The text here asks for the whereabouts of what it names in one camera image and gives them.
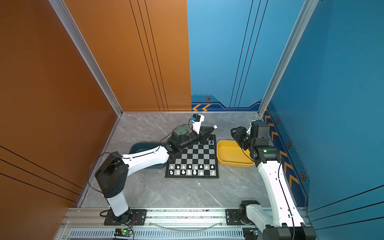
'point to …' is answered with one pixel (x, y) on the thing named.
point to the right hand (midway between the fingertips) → (230, 131)
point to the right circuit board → (250, 233)
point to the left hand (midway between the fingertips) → (214, 127)
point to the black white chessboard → (196, 161)
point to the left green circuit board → (124, 232)
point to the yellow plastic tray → (229, 153)
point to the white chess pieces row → (193, 169)
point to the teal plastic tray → (142, 146)
